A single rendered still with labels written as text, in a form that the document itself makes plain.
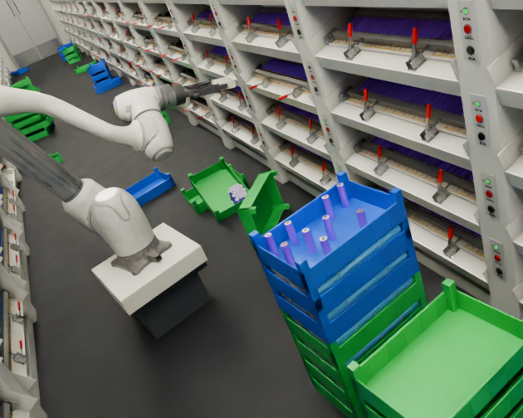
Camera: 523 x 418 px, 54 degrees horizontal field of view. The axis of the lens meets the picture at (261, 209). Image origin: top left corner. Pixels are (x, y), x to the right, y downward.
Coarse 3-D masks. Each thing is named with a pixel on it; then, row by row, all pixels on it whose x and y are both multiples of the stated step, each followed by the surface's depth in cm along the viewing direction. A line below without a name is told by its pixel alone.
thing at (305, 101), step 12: (264, 60) 228; (252, 72) 227; (252, 84) 224; (276, 84) 209; (276, 96) 206; (288, 96) 195; (300, 96) 190; (312, 96) 176; (300, 108) 193; (312, 108) 181
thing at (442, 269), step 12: (240, 144) 304; (252, 156) 292; (264, 156) 277; (300, 180) 242; (312, 192) 235; (420, 252) 172; (432, 264) 169; (444, 264) 164; (444, 276) 166; (456, 276) 159; (468, 288) 156; (480, 288) 151
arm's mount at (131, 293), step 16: (176, 240) 190; (112, 256) 197; (176, 256) 180; (192, 256) 179; (96, 272) 191; (112, 272) 186; (128, 272) 182; (144, 272) 178; (160, 272) 175; (176, 272) 177; (112, 288) 177; (128, 288) 173; (144, 288) 172; (160, 288) 175; (128, 304) 170
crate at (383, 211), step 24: (336, 192) 131; (360, 192) 128; (384, 192) 120; (312, 216) 129; (336, 216) 127; (384, 216) 114; (264, 240) 122; (288, 240) 126; (336, 240) 119; (360, 240) 112; (288, 264) 109; (312, 264) 115; (336, 264) 110; (312, 288) 108
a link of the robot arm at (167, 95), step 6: (168, 84) 184; (162, 90) 181; (168, 90) 181; (162, 96) 180; (168, 96) 181; (174, 96) 183; (162, 102) 181; (168, 102) 182; (174, 102) 183; (162, 108) 182; (168, 108) 184
